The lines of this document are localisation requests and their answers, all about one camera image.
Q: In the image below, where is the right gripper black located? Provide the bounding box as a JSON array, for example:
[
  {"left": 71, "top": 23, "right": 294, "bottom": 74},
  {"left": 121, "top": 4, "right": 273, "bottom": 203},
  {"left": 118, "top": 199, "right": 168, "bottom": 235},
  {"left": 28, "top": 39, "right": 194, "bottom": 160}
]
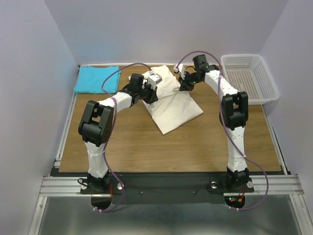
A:
[{"left": 179, "top": 70, "right": 202, "bottom": 91}]

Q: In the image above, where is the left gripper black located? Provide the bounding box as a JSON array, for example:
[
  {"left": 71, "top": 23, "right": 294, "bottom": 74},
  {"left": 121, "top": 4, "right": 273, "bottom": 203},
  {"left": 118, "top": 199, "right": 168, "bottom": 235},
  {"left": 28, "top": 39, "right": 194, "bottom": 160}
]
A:
[{"left": 137, "top": 82, "right": 157, "bottom": 105}]

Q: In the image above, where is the white t shirt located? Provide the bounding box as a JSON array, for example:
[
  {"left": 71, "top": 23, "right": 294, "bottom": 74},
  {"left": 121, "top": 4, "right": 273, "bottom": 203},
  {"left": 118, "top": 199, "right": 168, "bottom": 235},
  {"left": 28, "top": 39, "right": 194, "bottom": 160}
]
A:
[{"left": 143, "top": 65, "right": 203, "bottom": 135}]

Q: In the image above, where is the white plastic basket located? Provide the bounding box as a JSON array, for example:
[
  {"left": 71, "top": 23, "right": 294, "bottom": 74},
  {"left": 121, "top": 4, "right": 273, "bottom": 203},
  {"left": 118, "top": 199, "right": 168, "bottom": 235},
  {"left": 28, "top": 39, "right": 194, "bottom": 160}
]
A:
[{"left": 221, "top": 54, "right": 279, "bottom": 105}]

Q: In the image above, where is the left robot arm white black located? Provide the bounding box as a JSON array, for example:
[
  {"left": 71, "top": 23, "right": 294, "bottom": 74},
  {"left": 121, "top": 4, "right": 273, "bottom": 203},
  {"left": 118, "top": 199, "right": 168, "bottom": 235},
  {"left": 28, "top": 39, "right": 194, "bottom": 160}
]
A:
[{"left": 78, "top": 73, "right": 162, "bottom": 193}]

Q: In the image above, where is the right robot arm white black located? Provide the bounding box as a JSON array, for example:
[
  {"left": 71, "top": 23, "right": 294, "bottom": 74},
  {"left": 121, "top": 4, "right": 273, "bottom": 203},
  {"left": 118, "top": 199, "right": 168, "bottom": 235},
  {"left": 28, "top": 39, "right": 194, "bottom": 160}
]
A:
[{"left": 174, "top": 54, "right": 249, "bottom": 191}]

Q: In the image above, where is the folded blue t shirt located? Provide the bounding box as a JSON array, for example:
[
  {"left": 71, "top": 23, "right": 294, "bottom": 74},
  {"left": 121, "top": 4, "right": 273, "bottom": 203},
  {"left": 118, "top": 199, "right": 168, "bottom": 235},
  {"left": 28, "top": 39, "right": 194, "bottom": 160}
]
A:
[{"left": 74, "top": 66, "right": 121, "bottom": 94}]

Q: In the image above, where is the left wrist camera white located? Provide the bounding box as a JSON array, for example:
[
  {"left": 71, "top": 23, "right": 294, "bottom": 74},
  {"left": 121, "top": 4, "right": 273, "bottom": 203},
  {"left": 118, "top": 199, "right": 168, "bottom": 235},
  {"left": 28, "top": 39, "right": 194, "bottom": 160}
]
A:
[{"left": 147, "top": 70, "right": 162, "bottom": 90}]

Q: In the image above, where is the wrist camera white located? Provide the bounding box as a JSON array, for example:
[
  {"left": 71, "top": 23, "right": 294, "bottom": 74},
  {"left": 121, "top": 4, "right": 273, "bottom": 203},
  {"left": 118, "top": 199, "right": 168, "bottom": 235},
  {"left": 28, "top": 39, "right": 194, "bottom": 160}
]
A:
[
  {"left": 147, "top": 70, "right": 162, "bottom": 90},
  {"left": 173, "top": 63, "right": 185, "bottom": 80}
]

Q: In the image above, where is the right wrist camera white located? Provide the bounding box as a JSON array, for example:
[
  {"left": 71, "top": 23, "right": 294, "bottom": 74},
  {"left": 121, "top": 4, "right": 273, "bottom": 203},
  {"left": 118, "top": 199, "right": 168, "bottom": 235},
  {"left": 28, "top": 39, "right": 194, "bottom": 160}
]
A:
[{"left": 173, "top": 63, "right": 185, "bottom": 80}]

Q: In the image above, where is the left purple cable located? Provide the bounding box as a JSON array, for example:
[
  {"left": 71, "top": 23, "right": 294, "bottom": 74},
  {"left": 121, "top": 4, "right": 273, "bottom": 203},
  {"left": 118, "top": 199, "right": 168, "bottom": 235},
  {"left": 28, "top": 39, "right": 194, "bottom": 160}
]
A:
[{"left": 92, "top": 63, "right": 156, "bottom": 214}]

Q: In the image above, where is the purple cable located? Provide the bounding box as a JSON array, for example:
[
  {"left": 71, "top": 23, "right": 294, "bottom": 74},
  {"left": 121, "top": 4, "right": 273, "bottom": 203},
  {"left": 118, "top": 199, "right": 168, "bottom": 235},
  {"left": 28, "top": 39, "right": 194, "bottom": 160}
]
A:
[
  {"left": 175, "top": 50, "right": 269, "bottom": 212},
  {"left": 92, "top": 63, "right": 156, "bottom": 214}
]

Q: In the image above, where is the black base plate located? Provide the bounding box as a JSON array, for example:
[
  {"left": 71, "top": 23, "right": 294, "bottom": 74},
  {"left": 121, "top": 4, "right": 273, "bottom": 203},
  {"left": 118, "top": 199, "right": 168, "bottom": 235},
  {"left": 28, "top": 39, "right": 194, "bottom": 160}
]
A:
[{"left": 78, "top": 172, "right": 254, "bottom": 205}]

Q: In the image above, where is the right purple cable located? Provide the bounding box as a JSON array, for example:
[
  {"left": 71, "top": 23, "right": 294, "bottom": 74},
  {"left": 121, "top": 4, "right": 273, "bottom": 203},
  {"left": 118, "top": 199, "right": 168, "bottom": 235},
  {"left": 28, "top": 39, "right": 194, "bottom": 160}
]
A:
[{"left": 175, "top": 50, "right": 269, "bottom": 212}]

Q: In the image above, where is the aluminium frame rail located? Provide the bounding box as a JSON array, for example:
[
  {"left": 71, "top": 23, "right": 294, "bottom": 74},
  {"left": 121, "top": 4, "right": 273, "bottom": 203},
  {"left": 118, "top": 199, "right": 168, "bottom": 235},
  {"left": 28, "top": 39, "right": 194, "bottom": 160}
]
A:
[{"left": 39, "top": 66, "right": 305, "bottom": 196}]

